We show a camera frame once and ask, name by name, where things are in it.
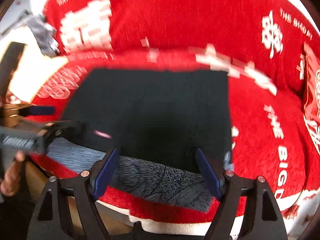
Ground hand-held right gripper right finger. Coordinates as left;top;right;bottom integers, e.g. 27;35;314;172
196;147;287;240

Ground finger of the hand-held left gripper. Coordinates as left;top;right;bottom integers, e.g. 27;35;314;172
18;106;56;117
46;120;87;142

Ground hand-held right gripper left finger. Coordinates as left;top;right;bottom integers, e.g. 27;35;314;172
26;147;120;240

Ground black pants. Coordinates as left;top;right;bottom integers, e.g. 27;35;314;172
61;68;232;175

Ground person's left hand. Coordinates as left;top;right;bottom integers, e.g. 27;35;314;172
0;151;26;197

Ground blue-grey patterned cloth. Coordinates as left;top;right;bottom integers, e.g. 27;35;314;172
47;139;236;213

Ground black flat object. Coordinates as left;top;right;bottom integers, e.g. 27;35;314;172
0;42;27;99

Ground grey cloth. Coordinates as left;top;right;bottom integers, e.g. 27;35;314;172
24;12;60;57

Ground red printed pillow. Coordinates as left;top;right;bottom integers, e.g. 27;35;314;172
301;41;320;155

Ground red printed blanket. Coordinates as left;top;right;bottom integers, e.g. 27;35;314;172
30;0;320;232

